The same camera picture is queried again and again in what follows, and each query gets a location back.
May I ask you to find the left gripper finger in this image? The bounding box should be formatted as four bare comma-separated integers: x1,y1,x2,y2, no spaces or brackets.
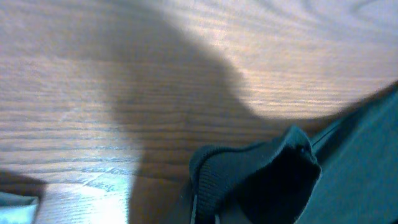
164,183,197,224

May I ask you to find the black t-shirt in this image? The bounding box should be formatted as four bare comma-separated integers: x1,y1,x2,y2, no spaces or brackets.
188,86,397,223

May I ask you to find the folded olive grey garment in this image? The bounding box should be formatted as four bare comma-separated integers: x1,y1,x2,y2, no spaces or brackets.
0,192,39,224

